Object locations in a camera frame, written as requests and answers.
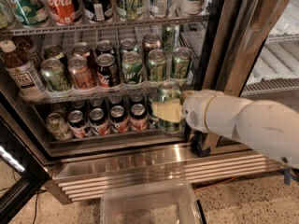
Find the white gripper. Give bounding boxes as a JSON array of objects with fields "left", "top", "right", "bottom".
[{"left": 151, "top": 90, "right": 223, "bottom": 133}]

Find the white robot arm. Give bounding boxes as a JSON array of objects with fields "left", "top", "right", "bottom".
[{"left": 151, "top": 90, "right": 299, "bottom": 169}]

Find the coke can bottom front right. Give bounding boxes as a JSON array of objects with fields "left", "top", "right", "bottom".
[{"left": 130, "top": 104, "right": 148, "bottom": 132}]

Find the green ginger ale can front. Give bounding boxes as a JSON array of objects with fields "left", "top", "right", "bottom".
[{"left": 147, "top": 49, "right": 167, "bottom": 82}]

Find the green 7up can front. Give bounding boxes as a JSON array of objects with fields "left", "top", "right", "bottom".
[{"left": 121, "top": 51, "right": 143, "bottom": 85}]

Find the coke can bottom front middle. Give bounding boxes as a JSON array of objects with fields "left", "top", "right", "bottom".
[{"left": 109, "top": 105, "right": 129, "bottom": 133}]

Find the maroon can second row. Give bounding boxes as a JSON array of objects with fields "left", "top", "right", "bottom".
[{"left": 142, "top": 33, "right": 162, "bottom": 58}]

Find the green can behind 7up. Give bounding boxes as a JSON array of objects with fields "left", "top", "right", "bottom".
[{"left": 120, "top": 38, "right": 139, "bottom": 56}]

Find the black coke can front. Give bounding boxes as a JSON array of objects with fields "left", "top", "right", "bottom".
[{"left": 96, "top": 53, "right": 120, "bottom": 88}]

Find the coke can bottom front left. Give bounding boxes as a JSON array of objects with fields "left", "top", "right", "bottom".
[{"left": 89, "top": 108, "right": 110, "bottom": 136}]

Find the black can second row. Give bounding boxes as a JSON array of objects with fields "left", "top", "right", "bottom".
[{"left": 95, "top": 40, "right": 117, "bottom": 57}]

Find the orange soda can front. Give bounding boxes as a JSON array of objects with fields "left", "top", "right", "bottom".
[{"left": 68, "top": 56, "right": 96, "bottom": 90}]

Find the stainless steel fridge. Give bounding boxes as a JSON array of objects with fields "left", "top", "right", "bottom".
[{"left": 0, "top": 0, "right": 291, "bottom": 204}]

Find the coke can bottom far left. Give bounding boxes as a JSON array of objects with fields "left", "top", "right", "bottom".
[{"left": 67, "top": 110, "right": 92, "bottom": 138}]

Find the orange can second row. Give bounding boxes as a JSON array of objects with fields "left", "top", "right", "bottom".
[{"left": 72, "top": 42, "right": 94, "bottom": 67}]

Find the pale green can front left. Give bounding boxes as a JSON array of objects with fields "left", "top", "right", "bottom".
[{"left": 41, "top": 58, "right": 71, "bottom": 92}]

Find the pale can bottom left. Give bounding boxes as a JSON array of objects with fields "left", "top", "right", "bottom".
[{"left": 46, "top": 112, "right": 73, "bottom": 141}]

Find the dark green can second row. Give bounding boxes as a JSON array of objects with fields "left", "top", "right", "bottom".
[{"left": 44, "top": 44, "right": 67, "bottom": 68}]

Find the open black fridge door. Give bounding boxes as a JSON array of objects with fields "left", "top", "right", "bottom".
[{"left": 0, "top": 93, "right": 50, "bottom": 224}]

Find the clear plastic bin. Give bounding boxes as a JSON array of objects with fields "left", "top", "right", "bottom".
[{"left": 100, "top": 179, "right": 204, "bottom": 224}]

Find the clear label bottle top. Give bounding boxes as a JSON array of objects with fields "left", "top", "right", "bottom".
[{"left": 148, "top": 0, "right": 174, "bottom": 19}]

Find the green bottle top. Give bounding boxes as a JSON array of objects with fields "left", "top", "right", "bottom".
[{"left": 115, "top": 0, "right": 145, "bottom": 21}]

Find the black cola bottle top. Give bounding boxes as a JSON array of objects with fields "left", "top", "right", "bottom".
[{"left": 81, "top": 0, "right": 113, "bottom": 22}]

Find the iced tea bottle rear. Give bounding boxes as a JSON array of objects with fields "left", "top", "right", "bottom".
[{"left": 13, "top": 35, "right": 44, "bottom": 68}]

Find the iced tea bottle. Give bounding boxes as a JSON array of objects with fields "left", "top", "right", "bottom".
[
  {"left": 13, "top": 35, "right": 44, "bottom": 68},
  {"left": 0, "top": 40, "right": 46, "bottom": 97}
]

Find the iced tea bottle front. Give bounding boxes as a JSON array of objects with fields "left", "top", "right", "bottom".
[{"left": 0, "top": 40, "right": 46, "bottom": 97}]

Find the teal label bottle top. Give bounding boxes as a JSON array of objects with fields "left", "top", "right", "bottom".
[{"left": 7, "top": 0, "right": 50, "bottom": 27}]

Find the middle wire shelf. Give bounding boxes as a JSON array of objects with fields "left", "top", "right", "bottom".
[{"left": 19, "top": 81, "right": 159, "bottom": 105}]

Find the wire shelf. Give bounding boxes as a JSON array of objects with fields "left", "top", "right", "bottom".
[
  {"left": 0, "top": 15, "right": 209, "bottom": 36},
  {"left": 19, "top": 81, "right": 159, "bottom": 105}
]

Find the top wire shelf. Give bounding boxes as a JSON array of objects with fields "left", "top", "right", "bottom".
[{"left": 0, "top": 15, "right": 209, "bottom": 36}]

